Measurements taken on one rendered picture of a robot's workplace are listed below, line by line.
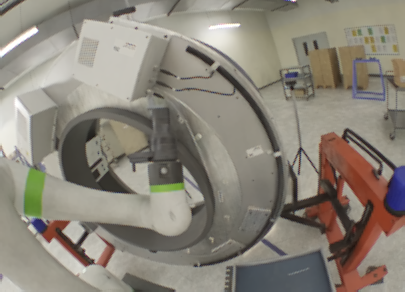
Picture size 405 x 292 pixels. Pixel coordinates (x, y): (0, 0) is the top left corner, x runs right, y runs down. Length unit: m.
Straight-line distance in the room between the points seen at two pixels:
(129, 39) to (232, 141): 0.42
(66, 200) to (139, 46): 0.39
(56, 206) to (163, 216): 0.25
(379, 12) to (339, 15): 1.95
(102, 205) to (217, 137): 0.39
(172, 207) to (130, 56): 0.37
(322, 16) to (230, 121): 8.89
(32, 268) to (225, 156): 0.57
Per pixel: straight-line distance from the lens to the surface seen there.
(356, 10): 8.90
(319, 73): 6.73
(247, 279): 0.92
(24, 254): 0.31
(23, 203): 0.43
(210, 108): 0.52
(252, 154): 0.58
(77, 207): 0.44
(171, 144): 0.43
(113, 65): 0.47
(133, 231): 1.18
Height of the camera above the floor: 1.52
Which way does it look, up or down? 20 degrees down
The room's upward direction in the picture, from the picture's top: 20 degrees counter-clockwise
